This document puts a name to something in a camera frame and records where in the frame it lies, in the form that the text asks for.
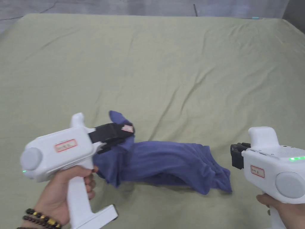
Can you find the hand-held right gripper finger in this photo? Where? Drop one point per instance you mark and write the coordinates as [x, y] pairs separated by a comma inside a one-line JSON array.
[[243, 146], [236, 158]]

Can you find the person's right hand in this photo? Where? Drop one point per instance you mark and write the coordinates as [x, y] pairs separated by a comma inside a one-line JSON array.
[[293, 214]]

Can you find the dark blue shirt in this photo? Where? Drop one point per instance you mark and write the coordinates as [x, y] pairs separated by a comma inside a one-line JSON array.
[[162, 164]]

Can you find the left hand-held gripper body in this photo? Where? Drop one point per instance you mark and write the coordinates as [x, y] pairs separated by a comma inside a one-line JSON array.
[[59, 152]]

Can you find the person's left forearm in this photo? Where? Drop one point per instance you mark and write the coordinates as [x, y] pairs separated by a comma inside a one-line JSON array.
[[31, 220]]

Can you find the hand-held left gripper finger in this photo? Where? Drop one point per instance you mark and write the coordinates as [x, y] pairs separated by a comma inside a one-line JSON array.
[[109, 146], [114, 133]]

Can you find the bed with pale green sheet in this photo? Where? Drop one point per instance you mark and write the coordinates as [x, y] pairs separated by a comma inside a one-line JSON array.
[[147, 71]]

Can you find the person's left hand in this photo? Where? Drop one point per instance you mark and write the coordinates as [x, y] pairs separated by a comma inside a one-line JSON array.
[[54, 198]]

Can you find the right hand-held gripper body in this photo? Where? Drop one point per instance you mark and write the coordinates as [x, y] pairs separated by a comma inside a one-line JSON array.
[[266, 164]]

